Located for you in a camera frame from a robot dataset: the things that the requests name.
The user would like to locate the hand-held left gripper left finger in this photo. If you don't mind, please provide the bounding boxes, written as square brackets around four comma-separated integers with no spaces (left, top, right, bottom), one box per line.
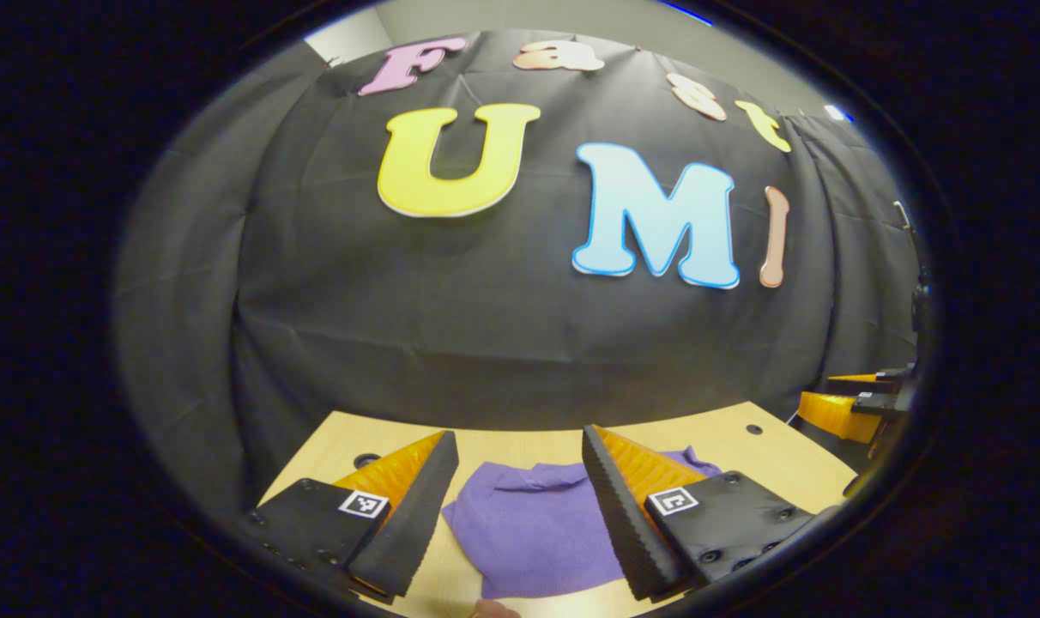
[241,429,461,604]

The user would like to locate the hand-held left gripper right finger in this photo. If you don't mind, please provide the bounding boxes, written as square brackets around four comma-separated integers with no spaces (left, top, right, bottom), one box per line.
[581,424,819,603]

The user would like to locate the purple button shirt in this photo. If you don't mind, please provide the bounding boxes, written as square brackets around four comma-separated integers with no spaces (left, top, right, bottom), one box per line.
[441,446,725,600]

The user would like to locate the black backdrop cloth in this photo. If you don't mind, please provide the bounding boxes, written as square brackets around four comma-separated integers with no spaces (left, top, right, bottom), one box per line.
[112,30,924,524]

